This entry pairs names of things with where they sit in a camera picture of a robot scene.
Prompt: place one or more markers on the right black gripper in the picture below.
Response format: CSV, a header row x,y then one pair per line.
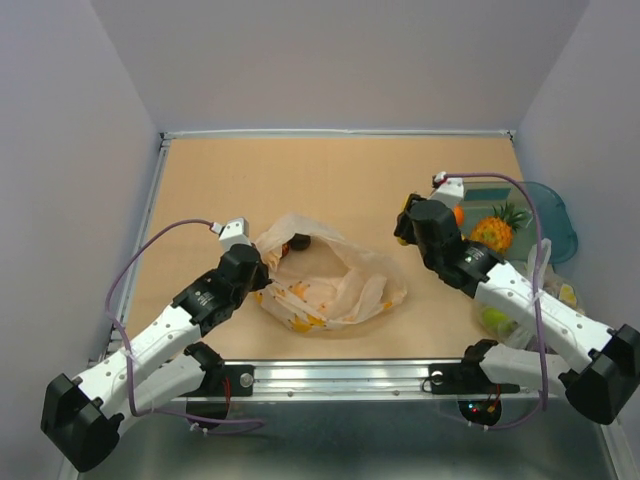
x,y
405,226

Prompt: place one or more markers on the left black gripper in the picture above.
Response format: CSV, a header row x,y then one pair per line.
x,y
262,279

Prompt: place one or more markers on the orange mandarin fruit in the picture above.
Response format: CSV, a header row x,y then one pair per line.
x,y
459,215

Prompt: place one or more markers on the dark red fruit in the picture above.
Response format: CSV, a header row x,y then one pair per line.
x,y
299,242

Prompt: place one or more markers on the orange printed plastic bag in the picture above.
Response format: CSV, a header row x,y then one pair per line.
x,y
332,285

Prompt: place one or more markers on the small toy pineapple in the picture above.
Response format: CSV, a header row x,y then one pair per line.
x,y
498,230

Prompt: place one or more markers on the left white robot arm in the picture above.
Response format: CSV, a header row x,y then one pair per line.
x,y
85,416

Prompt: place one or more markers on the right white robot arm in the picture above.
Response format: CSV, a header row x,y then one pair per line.
x,y
488,278

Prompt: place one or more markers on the bag of green fruit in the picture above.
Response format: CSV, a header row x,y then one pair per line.
x,y
506,330

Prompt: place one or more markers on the teal plastic tray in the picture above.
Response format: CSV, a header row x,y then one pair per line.
x,y
482,198

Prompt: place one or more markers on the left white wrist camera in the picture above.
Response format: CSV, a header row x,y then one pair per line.
x,y
234,232

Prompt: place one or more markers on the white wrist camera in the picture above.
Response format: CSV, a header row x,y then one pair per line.
x,y
234,232
449,192

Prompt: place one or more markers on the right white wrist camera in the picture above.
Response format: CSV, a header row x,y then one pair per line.
x,y
449,192

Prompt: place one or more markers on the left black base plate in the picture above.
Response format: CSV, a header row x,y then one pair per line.
x,y
228,380

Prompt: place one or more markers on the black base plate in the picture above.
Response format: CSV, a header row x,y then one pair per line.
x,y
228,380
461,379

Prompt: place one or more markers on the aluminium back rail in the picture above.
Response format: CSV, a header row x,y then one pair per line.
x,y
336,133

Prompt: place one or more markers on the aluminium rail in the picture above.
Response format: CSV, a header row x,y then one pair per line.
x,y
342,379
336,133
129,281

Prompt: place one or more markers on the aluminium front rail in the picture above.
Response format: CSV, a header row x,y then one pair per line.
x,y
342,379

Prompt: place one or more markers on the aluminium left rail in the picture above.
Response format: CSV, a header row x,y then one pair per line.
x,y
129,281

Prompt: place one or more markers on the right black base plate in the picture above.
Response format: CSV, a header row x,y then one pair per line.
x,y
461,379

